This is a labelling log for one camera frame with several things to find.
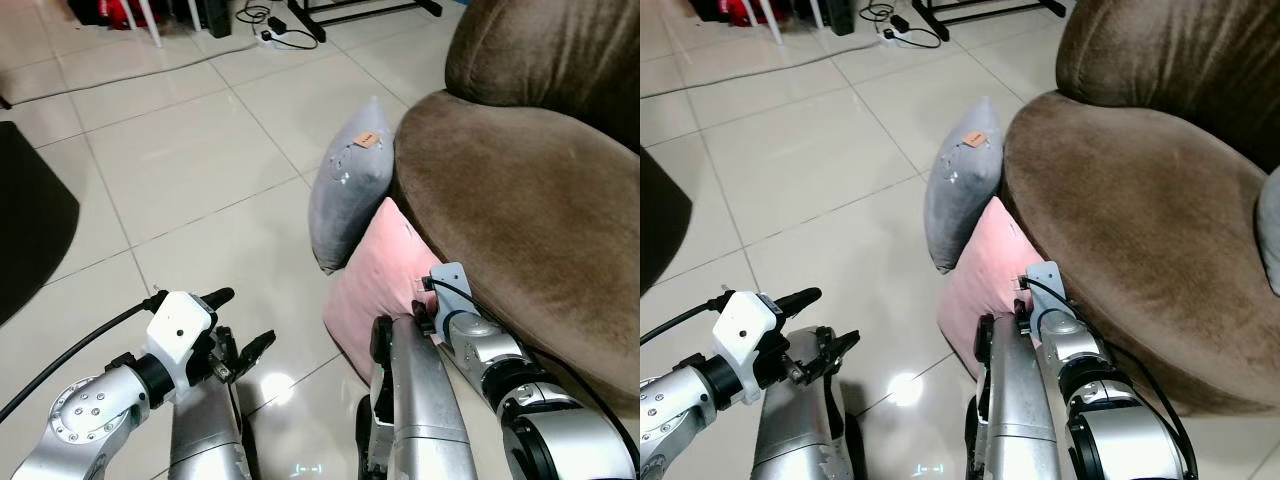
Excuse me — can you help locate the pink pillow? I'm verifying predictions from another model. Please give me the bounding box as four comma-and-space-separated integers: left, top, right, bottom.
936, 197, 1043, 381
322, 198, 447, 386

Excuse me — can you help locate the grey pillow with brown tag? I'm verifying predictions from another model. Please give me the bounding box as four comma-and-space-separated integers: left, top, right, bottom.
924, 97, 1005, 275
308, 97, 395, 275

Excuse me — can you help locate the brown velvet sofa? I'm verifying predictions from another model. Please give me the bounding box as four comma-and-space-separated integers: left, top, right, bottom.
393, 0, 641, 423
1000, 0, 1280, 421

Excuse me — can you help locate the black floor mat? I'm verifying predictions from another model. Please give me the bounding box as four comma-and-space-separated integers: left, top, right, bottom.
0, 120, 81, 327

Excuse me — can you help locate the silver left robot leg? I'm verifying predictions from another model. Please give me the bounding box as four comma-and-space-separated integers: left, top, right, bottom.
167, 378, 253, 480
750, 325, 853, 480

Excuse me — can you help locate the light grey cushion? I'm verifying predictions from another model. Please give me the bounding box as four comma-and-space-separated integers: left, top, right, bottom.
1255, 190, 1280, 298

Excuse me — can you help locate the white chair leg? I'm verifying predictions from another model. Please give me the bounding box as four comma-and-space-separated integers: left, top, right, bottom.
138, 0, 167, 50
758, 0, 787, 47

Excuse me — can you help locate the black box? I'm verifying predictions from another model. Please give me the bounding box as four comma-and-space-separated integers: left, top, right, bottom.
814, 0, 858, 37
193, 0, 238, 40

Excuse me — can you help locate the red bag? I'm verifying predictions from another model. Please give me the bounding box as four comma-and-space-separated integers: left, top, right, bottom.
68, 0, 153, 30
690, 0, 773, 27

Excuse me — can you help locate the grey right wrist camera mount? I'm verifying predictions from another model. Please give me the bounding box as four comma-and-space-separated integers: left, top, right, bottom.
428, 262, 474, 323
1026, 261, 1069, 323

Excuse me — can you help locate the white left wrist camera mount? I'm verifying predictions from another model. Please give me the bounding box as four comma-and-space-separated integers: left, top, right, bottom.
146, 292, 219, 380
711, 291, 784, 380

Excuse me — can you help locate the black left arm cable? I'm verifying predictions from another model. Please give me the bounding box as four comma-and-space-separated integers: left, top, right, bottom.
0, 290, 169, 423
640, 292, 733, 347

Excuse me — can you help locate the black power cable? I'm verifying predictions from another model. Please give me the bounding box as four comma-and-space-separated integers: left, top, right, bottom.
858, 0, 943, 49
235, 2, 319, 51

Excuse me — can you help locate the black metal stand frame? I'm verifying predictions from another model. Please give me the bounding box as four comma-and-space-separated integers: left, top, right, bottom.
911, 0, 1067, 42
287, 0, 443, 44

